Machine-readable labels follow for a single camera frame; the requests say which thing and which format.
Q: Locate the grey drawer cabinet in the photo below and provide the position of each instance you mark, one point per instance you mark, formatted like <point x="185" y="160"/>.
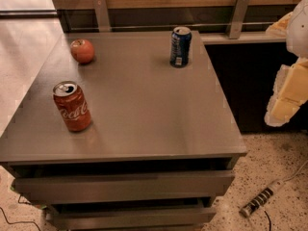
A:
<point x="146" y="117"/>

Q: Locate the lower grey drawer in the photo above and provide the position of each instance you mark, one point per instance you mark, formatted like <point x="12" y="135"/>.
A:
<point x="133" y="219"/>

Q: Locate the grey drawer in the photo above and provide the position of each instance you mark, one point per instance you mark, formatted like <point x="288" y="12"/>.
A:
<point x="133" y="219"/>
<point x="126" y="187"/>

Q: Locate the blue pepsi can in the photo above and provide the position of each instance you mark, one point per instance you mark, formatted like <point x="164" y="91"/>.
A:
<point x="181" y="38"/>

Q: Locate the white power strip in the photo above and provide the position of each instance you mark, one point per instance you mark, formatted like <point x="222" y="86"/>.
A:
<point x="261" y="198"/>

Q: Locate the upper grey drawer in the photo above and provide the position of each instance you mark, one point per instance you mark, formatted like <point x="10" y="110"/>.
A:
<point x="126" y="187"/>

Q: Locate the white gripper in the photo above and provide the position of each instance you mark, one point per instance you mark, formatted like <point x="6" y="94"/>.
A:
<point x="298" y="29"/>

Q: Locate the metal horizontal rail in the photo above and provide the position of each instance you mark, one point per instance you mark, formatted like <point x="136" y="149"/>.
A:
<point x="198" y="26"/>

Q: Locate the left metal rail bracket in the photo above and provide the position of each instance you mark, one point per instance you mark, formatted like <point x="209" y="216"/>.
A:
<point x="102" y="15"/>

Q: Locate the metal rail bracket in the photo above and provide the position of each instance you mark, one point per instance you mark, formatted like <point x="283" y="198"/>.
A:
<point x="102" y="15"/>
<point x="235" y="25"/>

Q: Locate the red apple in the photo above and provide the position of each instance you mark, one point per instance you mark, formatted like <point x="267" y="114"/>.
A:
<point x="82" y="51"/>

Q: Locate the red coca-cola can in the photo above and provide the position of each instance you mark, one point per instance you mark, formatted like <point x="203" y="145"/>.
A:
<point x="72" y="105"/>

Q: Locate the right metal rail bracket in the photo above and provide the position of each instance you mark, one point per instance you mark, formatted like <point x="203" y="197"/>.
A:
<point x="235" y="25"/>

